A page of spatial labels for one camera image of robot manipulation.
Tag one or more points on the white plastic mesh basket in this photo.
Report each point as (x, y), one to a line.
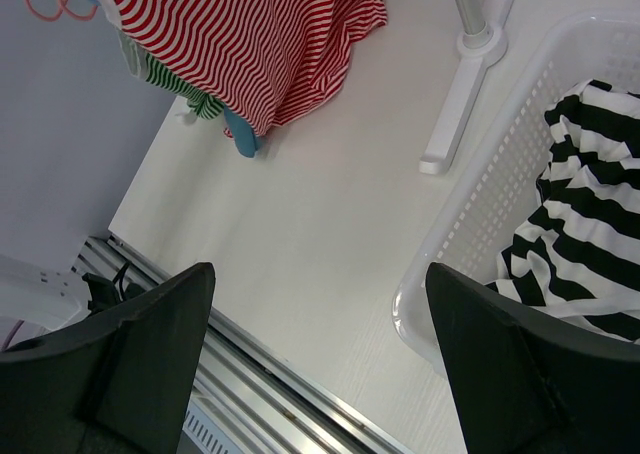
(496, 192)

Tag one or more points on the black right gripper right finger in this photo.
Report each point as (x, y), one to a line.
(525, 382)

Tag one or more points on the pink hanger with red top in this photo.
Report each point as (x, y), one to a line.
(50, 11)

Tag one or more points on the silver and white clothes rack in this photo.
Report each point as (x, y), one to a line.
(482, 43)

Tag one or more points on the red white striped tank top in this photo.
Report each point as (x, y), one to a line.
(269, 61)

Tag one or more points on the white slotted cable duct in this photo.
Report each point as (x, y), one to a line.
(211, 429)

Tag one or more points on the green white striped tank top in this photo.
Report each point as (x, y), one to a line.
(145, 67)

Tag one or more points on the blue tank top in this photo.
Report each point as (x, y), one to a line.
(246, 141)

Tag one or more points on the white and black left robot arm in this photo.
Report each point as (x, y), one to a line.
(35, 300)

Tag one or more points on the black white striped tank top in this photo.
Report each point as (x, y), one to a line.
(576, 257)

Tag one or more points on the aluminium mounting rail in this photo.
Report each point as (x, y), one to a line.
(277, 409)

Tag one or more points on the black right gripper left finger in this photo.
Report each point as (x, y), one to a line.
(118, 381)

